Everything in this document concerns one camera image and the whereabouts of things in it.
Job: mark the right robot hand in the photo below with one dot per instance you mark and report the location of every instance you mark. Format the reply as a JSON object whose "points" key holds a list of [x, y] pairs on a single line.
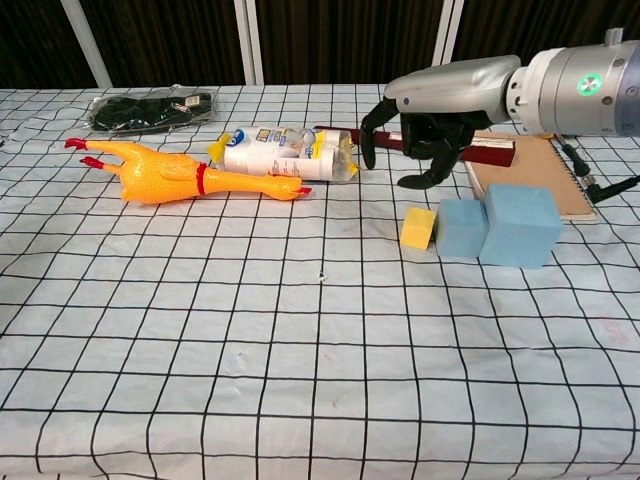
{"points": [[450, 90]]}

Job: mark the medium blue foam cube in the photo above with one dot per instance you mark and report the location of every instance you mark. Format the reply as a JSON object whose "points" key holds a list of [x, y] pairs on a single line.
{"points": [[460, 230]]}

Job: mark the small yellow foam cube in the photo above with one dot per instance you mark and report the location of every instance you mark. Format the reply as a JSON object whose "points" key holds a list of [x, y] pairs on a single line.
{"points": [[417, 230]]}

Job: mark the large blue foam cube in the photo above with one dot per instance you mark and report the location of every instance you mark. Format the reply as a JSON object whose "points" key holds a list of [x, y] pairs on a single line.
{"points": [[522, 230]]}

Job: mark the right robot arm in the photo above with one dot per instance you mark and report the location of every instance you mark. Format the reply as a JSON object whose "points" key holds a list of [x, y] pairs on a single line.
{"points": [[575, 90]]}

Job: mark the dark red folded fan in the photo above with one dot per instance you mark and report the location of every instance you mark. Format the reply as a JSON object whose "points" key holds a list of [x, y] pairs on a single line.
{"points": [[492, 152]]}

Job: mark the brown spiral notebook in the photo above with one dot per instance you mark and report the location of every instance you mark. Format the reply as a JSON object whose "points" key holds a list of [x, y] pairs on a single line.
{"points": [[540, 167]]}

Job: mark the black gloves in plastic bag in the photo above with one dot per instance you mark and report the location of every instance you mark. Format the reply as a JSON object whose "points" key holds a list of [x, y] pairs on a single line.
{"points": [[150, 111]]}

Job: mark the yellow rubber chicken toy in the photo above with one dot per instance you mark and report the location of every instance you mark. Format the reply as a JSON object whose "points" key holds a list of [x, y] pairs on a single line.
{"points": [[160, 175]]}

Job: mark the black grid white tablecloth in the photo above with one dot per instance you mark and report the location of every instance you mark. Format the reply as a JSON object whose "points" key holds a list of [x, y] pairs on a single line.
{"points": [[250, 325]]}

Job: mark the upright white partition post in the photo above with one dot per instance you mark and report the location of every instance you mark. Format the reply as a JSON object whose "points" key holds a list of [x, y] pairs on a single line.
{"points": [[248, 40]]}

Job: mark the slanted white partition post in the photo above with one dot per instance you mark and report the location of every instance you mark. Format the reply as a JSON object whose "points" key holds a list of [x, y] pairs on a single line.
{"points": [[87, 45]]}

